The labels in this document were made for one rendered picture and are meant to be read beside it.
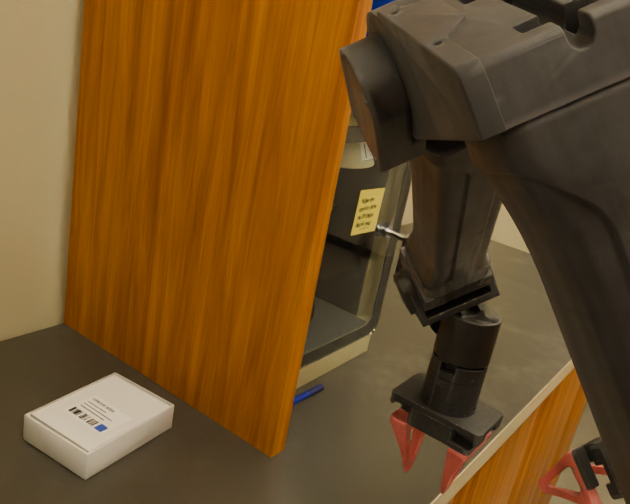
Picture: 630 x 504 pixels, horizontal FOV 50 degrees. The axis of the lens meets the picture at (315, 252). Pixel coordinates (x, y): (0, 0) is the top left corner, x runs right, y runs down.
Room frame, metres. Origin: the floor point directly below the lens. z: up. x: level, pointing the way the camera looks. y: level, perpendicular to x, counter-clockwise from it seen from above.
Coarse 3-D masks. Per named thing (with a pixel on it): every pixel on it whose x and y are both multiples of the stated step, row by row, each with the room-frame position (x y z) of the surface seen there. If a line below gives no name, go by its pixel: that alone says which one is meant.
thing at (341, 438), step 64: (512, 256) 2.01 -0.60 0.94; (384, 320) 1.35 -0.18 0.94; (512, 320) 1.49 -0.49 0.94; (0, 384) 0.86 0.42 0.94; (64, 384) 0.89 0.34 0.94; (384, 384) 1.08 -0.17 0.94; (512, 384) 1.17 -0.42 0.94; (0, 448) 0.72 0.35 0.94; (192, 448) 0.80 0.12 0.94; (256, 448) 0.82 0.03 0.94; (320, 448) 0.85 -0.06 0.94; (384, 448) 0.88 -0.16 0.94
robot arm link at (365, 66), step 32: (352, 64) 0.28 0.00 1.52; (384, 64) 0.28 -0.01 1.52; (352, 96) 0.32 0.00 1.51; (384, 96) 0.28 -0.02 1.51; (384, 128) 0.29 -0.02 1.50; (384, 160) 0.31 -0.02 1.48; (416, 160) 0.41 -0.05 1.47; (448, 160) 0.32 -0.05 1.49; (416, 192) 0.45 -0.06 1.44; (448, 192) 0.37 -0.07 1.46; (480, 192) 0.38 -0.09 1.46; (416, 224) 0.51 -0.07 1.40; (448, 224) 0.41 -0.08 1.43; (480, 224) 0.43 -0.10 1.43; (416, 256) 0.55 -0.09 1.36; (448, 256) 0.47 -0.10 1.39; (480, 256) 0.51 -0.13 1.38; (416, 288) 0.59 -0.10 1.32; (448, 288) 0.55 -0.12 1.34
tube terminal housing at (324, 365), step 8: (352, 120) 1.01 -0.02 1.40; (368, 336) 1.19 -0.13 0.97; (352, 344) 1.14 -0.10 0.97; (360, 344) 1.16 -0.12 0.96; (336, 352) 1.09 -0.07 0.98; (344, 352) 1.12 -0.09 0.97; (352, 352) 1.14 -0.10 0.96; (360, 352) 1.17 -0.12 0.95; (320, 360) 1.05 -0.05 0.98; (328, 360) 1.08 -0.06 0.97; (336, 360) 1.10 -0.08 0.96; (344, 360) 1.12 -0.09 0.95; (304, 368) 1.01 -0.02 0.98; (312, 368) 1.03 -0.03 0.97; (320, 368) 1.06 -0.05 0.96; (328, 368) 1.08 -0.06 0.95; (304, 376) 1.02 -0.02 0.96; (312, 376) 1.04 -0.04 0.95; (304, 384) 1.02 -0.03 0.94
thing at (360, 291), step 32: (352, 128) 0.99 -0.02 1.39; (352, 160) 1.01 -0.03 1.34; (352, 192) 1.02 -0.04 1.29; (384, 192) 1.11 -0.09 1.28; (352, 224) 1.04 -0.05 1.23; (384, 224) 1.13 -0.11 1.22; (352, 256) 1.06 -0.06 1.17; (384, 256) 1.15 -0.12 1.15; (320, 288) 0.99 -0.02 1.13; (352, 288) 1.08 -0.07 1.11; (384, 288) 1.17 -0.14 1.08; (320, 320) 1.01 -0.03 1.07; (352, 320) 1.10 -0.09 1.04; (320, 352) 1.02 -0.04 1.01
